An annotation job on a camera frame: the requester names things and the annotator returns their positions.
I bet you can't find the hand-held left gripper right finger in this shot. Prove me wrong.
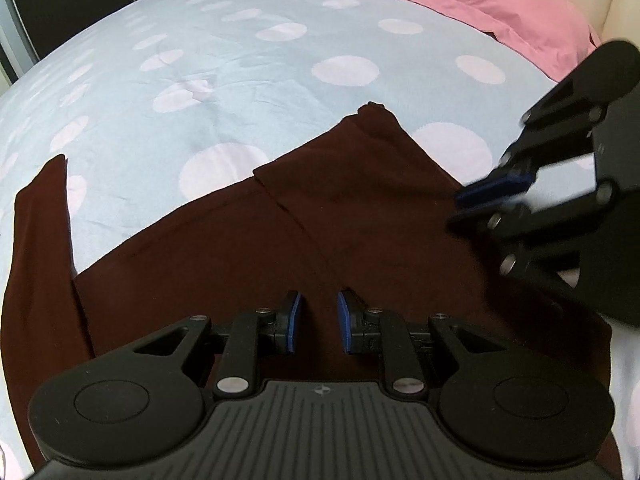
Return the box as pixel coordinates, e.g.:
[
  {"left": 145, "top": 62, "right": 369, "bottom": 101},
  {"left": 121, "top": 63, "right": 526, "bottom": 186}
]
[{"left": 336, "top": 289, "right": 506, "bottom": 402}]

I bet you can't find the cream padded headboard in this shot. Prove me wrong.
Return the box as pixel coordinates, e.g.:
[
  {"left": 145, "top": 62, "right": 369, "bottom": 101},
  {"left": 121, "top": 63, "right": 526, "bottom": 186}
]
[{"left": 597, "top": 0, "right": 640, "bottom": 48}]

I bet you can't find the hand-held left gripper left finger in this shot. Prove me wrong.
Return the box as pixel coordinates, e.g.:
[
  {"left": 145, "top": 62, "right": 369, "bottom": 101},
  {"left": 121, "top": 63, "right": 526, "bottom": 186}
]
[{"left": 131, "top": 290, "right": 305, "bottom": 401}]

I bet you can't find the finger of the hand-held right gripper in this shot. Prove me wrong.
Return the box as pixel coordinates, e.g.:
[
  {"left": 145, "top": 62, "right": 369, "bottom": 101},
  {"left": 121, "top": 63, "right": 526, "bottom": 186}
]
[
  {"left": 454, "top": 77, "right": 608, "bottom": 209},
  {"left": 445, "top": 180, "right": 618, "bottom": 286}
]

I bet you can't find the black sliding wardrobe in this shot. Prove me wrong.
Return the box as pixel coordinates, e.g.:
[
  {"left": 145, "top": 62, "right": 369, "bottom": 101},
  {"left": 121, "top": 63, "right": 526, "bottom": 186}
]
[{"left": 0, "top": 0, "right": 223, "bottom": 88}]

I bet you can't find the maroon shirt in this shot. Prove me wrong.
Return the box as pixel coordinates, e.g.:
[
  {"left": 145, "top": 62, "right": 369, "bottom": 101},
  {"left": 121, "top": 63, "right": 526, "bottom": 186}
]
[{"left": 0, "top": 101, "right": 613, "bottom": 471}]

